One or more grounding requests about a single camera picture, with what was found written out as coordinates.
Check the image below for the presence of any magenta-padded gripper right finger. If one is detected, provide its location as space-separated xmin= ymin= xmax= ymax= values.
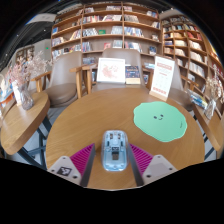
xmin=125 ymin=143 xmax=179 ymax=188

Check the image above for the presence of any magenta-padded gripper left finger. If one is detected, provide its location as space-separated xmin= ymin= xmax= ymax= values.
xmin=46 ymin=143 xmax=97 ymax=188

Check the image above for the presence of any transparent computer mouse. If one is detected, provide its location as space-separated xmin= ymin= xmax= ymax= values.
xmin=100 ymin=129 xmax=129 ymax=173

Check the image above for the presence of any green wavy-edged mouse pad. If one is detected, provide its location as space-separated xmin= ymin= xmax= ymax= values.
xmin=133 ymin=100 xmax=188 ymax=143

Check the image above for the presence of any beige wooden armchair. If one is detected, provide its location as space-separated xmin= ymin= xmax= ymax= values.
xmin=81 ymin=48 xmax=154 ymax=94
xmin=166 ymin=63 xmax=201 ymax=113
xmin=31 ymin=51 xmax=84 ymax=108

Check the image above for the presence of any glass vase with pink flowers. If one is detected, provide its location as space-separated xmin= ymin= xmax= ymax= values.
xmin=8 ymin=51 xmax=51 ymax=111

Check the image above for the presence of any stack of books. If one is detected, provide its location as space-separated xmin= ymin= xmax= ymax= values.
xmin=186 ymin=88 xmax=209 ymax=109

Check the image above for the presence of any white sign on wooden base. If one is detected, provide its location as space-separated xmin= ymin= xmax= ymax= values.
xmin=148 ymin=55 xmax=176 ymax=102

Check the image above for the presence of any glass vase with pale flowers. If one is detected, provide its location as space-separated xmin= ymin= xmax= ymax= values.
xmin=203 ymin=64 xmax=224 ymax=120

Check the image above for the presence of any dark standing book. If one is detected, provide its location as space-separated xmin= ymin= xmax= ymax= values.
xmin=124 ymin=65 xmax=142 ymax=85

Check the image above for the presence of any small white table sign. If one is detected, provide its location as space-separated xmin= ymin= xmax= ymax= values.
xmin=11 ymin=79 xmax=23 ymax=107

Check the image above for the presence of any white framed red picture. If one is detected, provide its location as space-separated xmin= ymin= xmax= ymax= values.
xmin=96 ymin=57 xmax=127 ymax=84

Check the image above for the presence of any small distant bookshelf unit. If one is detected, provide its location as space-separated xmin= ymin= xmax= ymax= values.
xmin=14 ymin=44 xmax=36 ymax=64

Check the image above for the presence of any angled wooden bookshelf unit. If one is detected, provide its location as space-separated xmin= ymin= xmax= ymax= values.
xmin=159 ymin=14 xmax=224 ymax=111

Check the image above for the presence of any wide wooden bookshelf unit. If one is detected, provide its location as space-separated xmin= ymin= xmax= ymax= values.
xmin=49 ymin=1 xmax=162 ymax=64

